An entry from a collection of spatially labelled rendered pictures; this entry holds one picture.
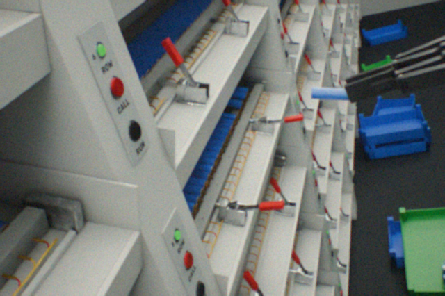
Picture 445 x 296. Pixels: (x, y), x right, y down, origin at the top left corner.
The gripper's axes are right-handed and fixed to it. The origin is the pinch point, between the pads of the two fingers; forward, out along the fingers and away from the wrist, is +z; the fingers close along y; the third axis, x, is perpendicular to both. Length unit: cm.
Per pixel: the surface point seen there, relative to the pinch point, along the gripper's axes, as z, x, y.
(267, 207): 17.0, 6.9, 15.4
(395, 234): 26, 103, -89
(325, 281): 35, 65, -29
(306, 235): 32, 46, -27
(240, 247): 20.9, 8.9, 20.7
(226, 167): 25.1, 3.8, 5.8
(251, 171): 23.2, 7.7, 2.3
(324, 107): 35, 45, -99
